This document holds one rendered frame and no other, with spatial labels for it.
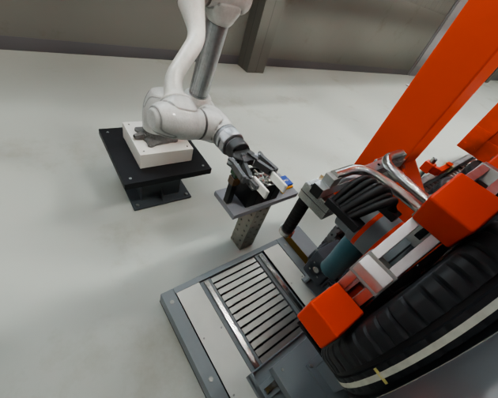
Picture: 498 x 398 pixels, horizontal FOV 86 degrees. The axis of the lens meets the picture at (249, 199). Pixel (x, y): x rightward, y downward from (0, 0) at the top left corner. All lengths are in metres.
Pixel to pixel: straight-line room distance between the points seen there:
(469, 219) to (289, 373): 0.91
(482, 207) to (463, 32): 0.74
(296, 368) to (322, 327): 0.69
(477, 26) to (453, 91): 0.18
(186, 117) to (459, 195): 0.69
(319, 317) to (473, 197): 0.32
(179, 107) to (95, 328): 1.00
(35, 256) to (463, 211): 1.62
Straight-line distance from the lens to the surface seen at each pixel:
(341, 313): 0.58
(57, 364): 1.41
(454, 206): 0.51
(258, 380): 1.26
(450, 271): 0.52
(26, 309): 1.53
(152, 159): 1.56
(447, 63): 1.17
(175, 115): 0.84
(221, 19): 1.32
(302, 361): 1.26
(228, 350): 1.33
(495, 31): 1.15
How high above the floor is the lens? 1.33
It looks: 42 degrees down
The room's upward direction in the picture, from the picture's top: 22 degrees clockwise
